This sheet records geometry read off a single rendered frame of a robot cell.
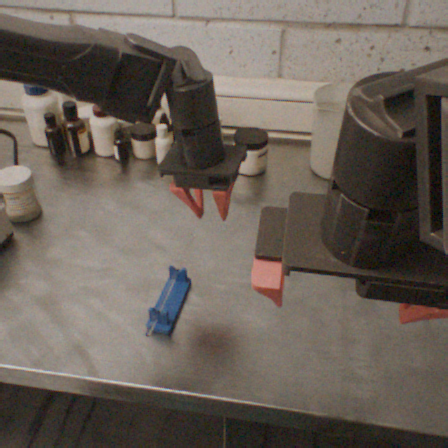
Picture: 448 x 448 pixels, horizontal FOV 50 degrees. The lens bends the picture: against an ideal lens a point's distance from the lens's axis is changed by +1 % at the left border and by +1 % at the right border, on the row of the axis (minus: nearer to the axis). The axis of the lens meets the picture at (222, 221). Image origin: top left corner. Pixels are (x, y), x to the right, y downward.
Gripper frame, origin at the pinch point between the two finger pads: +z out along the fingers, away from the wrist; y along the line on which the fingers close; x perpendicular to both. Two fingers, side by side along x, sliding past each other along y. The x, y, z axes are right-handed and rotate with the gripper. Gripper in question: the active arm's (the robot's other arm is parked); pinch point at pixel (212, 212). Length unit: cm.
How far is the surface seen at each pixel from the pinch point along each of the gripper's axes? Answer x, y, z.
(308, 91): -44.8, -6.1, 3.5
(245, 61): -46.4, 7.2, -2.3
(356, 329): 5.7, -20.4, 13.5
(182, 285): 5.8, 4.2, 9.5
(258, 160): -26.8, 0.6, 9.0
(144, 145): -25.9, 23.7, 6.3
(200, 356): 15.9, -1.8, 10.8
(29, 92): -26, 46, -5
